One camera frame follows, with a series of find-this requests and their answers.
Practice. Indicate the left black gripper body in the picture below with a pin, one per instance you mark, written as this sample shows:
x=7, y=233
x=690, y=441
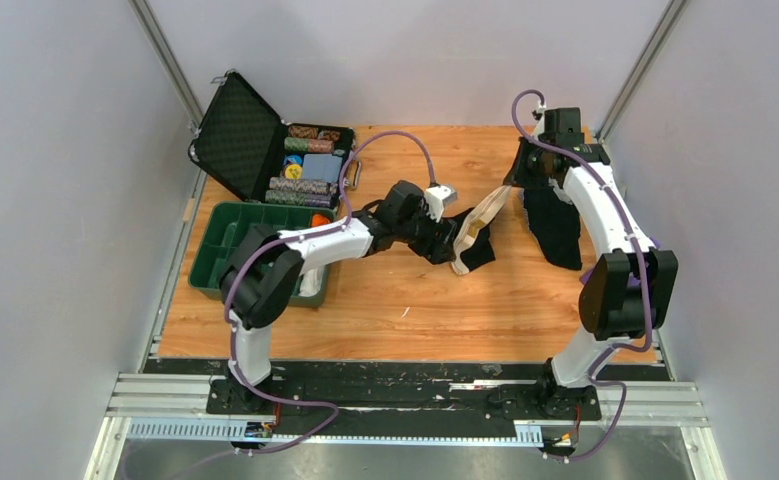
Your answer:
x=419, y=232

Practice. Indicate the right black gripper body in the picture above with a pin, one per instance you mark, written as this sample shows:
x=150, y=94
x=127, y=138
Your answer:
x=528, y=169

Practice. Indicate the black underwear white waistband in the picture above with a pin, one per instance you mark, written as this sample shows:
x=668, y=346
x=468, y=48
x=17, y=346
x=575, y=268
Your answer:
x=472, y=245

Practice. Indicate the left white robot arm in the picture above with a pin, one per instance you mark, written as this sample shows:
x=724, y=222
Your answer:
x=260, y=276

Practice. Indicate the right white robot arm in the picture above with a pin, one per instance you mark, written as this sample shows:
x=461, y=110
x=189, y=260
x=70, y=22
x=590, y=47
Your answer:
x=625, y=297

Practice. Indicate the black garment on table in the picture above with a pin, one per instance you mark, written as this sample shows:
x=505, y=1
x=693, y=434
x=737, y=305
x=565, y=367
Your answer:
x=555, y=224

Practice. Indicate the orange object in tray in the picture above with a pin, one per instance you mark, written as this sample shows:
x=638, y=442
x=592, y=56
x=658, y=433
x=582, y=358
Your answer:
x=320, y=219

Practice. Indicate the blue card box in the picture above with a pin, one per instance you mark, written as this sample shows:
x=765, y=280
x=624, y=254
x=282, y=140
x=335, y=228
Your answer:
x=321, y=167

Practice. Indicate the white object in tray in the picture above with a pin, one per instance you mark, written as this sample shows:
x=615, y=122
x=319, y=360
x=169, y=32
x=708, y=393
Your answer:
x=312, y=282

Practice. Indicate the lower poker chip row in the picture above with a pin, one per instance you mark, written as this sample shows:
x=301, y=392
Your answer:
x=300, y=192

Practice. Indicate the poker chip row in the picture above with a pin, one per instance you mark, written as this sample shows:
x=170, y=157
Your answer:
x=300, y=192
x=308, y=145

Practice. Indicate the yellow poker chip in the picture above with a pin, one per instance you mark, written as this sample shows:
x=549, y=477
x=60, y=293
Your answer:
x=293, y=171

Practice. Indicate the upper poker chip row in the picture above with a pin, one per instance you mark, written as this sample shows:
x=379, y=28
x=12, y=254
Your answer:
x=308, y=145

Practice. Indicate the purple plastic object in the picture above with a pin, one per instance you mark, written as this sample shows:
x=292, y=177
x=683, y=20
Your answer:
x=630, y=275

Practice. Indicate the green compartment tray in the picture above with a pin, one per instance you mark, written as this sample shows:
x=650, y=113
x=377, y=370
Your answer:
x=229, y=224

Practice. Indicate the black poker chip case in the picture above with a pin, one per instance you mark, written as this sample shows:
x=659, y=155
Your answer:
x=241, y=139

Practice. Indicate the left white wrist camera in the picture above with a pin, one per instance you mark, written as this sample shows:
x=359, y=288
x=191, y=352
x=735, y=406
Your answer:
x=437, y=198

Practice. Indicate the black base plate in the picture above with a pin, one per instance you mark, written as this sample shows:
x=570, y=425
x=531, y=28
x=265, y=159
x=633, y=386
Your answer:
x=406, y=399

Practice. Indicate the aluminium frame rails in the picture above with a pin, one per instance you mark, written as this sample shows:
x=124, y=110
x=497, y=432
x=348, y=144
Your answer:
x=168, y=399

